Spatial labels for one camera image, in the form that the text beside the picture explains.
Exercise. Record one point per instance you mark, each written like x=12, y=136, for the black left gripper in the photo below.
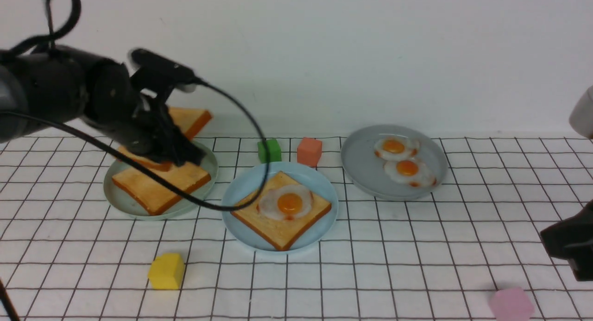
x=134, y=119

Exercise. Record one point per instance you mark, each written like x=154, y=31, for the pink foam cube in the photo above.
x=511, y=305

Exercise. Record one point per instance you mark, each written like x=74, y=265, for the yellow foam cube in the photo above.
x=167, y=272

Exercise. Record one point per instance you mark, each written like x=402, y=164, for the large fried egg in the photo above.
x=286, y=203

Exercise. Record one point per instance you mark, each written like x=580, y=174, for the orange foam cube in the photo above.
x=309, y=151

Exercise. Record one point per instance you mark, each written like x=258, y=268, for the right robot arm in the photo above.
x=572, y=239

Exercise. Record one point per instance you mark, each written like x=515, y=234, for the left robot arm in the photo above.
x=64, y=84

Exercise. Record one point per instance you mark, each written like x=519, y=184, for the green foam cube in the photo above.
x=269, y=151

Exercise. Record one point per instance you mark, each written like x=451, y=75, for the light blue plate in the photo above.
x=251, y=180

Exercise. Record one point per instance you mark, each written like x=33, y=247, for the grey plate with eggs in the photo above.
x=366, y=169

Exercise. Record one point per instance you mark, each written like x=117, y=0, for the white checkered tablecloth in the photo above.
x=67, y=254

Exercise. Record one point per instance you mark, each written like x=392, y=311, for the pale green plate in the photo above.
x=124, y=203

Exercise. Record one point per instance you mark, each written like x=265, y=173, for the toast slice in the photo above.
x=152, y=196
x=189, y=120
x=281, y=233

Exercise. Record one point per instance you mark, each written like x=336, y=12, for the middle fried egg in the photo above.
x=411, y=172

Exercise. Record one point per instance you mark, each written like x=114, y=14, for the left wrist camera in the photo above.
x=160, y=75

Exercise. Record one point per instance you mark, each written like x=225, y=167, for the rear fried egg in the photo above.
x=394, y=148

